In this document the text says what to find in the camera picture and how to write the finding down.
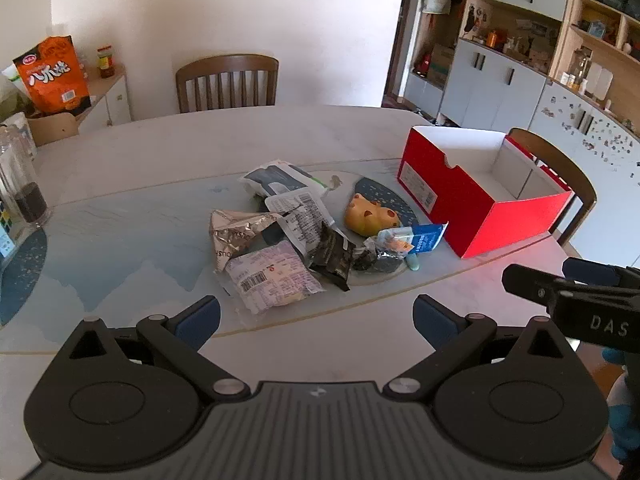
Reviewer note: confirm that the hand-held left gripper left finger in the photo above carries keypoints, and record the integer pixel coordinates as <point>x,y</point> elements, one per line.
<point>199,321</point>

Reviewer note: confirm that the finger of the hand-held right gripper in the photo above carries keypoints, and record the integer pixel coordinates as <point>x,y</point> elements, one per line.
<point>592,271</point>
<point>530,282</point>

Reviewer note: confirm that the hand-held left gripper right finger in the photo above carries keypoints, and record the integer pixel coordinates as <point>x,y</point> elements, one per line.
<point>434,322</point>

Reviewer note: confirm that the blue and white packet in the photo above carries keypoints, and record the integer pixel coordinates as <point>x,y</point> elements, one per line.
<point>415,240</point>

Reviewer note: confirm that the clear printed bread packet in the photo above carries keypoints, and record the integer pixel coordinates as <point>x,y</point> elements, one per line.
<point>275,275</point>

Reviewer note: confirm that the silver foil bag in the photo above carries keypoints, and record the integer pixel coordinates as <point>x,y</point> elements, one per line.
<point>232,237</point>

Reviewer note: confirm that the red cardboard box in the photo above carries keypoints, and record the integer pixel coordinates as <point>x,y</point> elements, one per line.
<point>470,210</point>

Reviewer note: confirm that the black snack packet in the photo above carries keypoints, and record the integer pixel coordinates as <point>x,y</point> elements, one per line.
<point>332,257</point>

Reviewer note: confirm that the yellow spotted animal toy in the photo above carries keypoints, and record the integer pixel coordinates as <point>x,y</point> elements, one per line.
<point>370,215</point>

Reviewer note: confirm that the clear packet with black text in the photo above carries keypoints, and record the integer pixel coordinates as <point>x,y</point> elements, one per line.
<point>300,215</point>

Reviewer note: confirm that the white wet wipes pack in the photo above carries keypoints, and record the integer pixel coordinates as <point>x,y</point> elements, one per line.
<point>280,175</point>

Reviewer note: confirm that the person's right hand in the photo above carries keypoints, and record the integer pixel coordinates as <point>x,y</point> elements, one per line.
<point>627,430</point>

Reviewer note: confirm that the light green plastic piece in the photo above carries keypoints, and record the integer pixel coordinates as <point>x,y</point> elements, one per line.
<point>413,262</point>

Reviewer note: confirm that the crumpled clear dark packet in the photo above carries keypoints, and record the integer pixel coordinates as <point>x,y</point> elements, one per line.
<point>375,262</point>

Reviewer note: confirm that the blue landscape table mat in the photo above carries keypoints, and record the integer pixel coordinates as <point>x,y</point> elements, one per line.
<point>130,240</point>

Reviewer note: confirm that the wooden chair with dark seat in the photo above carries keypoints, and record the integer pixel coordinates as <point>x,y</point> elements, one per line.
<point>565,160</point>

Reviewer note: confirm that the round dark blue dotted placemat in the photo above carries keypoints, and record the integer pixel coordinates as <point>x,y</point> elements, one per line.
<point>25,280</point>
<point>400,200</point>

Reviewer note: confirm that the blue and white carton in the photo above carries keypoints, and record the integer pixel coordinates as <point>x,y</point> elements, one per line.
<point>7,240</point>

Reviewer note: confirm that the glass jar with dark contents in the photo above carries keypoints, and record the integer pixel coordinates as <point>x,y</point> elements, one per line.
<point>25,195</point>

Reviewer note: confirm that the white sideboard cabinet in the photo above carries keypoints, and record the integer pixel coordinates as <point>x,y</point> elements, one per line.
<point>107,105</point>

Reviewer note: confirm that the large cardboard box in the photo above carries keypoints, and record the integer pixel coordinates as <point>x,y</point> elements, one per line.
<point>441,65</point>

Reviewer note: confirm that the small brown cardboard box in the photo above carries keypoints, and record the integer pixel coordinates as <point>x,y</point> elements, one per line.
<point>52,130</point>

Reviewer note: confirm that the red object in cabinet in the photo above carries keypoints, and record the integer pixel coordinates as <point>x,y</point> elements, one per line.
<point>423,66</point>

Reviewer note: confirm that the orange bottle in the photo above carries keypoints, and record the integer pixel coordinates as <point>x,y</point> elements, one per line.
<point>493,38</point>

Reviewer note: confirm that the wooden slat back chair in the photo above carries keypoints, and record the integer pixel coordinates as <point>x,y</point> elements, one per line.
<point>227,67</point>

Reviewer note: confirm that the white plastic bag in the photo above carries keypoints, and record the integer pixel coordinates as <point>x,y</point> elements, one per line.
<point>20,132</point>

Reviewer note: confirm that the black hanging figure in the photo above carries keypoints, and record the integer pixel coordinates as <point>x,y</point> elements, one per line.
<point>472,19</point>

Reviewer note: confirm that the sauce jar with red lid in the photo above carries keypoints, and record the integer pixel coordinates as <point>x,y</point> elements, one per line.
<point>105,62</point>

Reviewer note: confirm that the dark brown entrance door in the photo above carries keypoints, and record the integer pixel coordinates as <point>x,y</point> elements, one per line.
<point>397,35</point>

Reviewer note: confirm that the orange snack bag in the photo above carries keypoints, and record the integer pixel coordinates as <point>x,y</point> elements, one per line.
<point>52,80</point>

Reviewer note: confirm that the green and white bag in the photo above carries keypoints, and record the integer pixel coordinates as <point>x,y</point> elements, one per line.
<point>11,85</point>

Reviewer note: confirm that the white and wood wall cabinet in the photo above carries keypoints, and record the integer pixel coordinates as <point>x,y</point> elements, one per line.
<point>480,90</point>

